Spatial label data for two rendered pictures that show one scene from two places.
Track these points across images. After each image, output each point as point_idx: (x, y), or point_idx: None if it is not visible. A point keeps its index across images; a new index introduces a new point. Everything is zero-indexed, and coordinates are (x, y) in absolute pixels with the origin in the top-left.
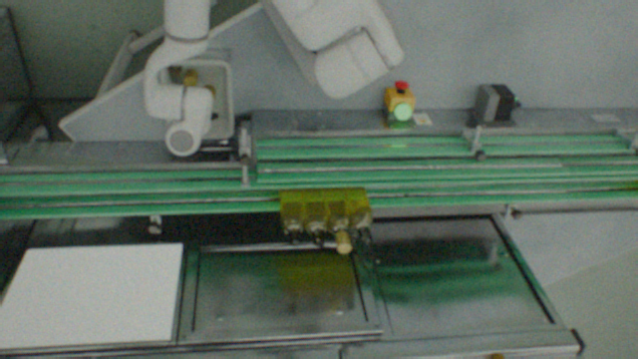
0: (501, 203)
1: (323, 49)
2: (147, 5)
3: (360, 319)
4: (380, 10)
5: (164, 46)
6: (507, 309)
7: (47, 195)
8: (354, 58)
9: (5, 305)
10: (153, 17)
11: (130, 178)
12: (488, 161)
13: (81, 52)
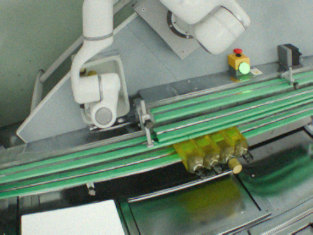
0: (307, 117)
1: (197, 24)
2: (46, 51)
3: (255, 211)
4: None
5: (84, 47)
6: None
7: (21, 181)
8: (222, 24)
9: None
10: (50, 57)
11: (66, 158)
12: (297, 90)
13: (13, 93)
